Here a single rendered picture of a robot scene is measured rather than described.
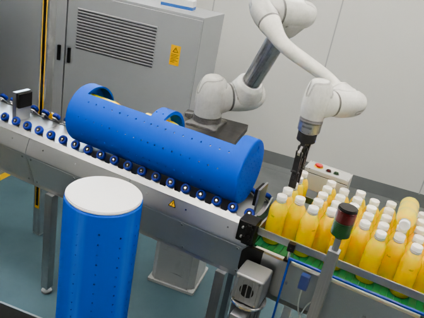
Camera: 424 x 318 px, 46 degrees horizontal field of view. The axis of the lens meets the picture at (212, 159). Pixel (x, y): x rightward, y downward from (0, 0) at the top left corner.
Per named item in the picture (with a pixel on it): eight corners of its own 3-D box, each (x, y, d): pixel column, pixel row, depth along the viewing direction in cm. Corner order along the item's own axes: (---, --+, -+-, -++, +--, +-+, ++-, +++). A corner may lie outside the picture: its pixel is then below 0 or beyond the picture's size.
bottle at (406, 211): (400, 195, 193) (394, 213, 177) (419, 197, 190) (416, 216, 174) (399, 212, 195) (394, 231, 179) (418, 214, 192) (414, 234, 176)
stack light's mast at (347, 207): (327, 241, 164) (341, 200, 158) (346, 249, 162) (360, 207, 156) (322, 250, 159) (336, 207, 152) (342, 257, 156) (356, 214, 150)
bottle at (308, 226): (288, 247, 194) (300, 206, 187) (303, 246, 197) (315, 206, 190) (298, 258, 188) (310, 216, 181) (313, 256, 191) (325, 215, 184)
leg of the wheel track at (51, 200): (46, 286, 281) (51, 189, 257) (53, 290, 279) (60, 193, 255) (38, 291, 276) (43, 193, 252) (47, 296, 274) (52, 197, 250)
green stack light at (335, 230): (332, 226, 162) (336, 213, 160) (351, 233, 159) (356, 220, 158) (327, 234, 156) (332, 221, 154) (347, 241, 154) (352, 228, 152)
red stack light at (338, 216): (336, 212, 160) (340, 202, 158) (356, 220, 158) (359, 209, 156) (332, 221, 154) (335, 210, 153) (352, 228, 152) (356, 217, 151)
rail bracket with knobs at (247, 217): (242, 232, 199) (248, 210, 195) (259, 238, 196) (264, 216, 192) (233, 242, 191) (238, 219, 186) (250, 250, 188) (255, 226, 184)
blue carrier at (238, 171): (101, 130, 255) (105, 77, 242) (257, 188, 225) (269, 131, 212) (63, 147, 231) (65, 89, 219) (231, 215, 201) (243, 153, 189)
